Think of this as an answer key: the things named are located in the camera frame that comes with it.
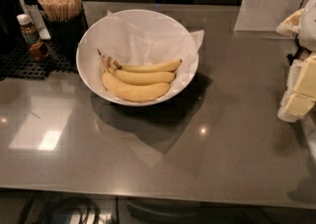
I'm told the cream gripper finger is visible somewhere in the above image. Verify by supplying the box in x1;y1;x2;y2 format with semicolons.
277;54;316;122
276;9;304;37

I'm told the yellow banana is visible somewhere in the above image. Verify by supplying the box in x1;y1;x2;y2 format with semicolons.
107;58;176;86
112;58;182;73
98;50;170;103

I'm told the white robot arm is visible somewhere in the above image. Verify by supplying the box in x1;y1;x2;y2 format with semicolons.
276;0;316;122

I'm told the white ceramic bowl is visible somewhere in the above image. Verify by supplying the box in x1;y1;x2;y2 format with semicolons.
75;8;199;108

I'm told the white paper bowl liner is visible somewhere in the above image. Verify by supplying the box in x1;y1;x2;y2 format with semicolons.
78;10;205;102

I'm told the black chopstick holder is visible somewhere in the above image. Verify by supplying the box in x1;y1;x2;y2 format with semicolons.
44;11;88;65

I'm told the bundle of wooden chopsticks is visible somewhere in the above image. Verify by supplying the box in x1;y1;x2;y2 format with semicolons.
38;0;82;22

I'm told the small red-brown jar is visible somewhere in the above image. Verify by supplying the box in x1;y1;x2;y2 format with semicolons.
29;40;49;61

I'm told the white flat utensil packet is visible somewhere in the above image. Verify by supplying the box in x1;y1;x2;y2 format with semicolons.
19;0;51;40

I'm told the small white-capped sauce bottle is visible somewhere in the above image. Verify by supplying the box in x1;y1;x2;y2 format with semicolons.
17;14;40;44

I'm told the black grid mat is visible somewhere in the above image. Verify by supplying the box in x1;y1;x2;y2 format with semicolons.
0;37;78;80

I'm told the black container at left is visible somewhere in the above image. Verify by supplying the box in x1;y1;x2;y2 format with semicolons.
0;0;23;54

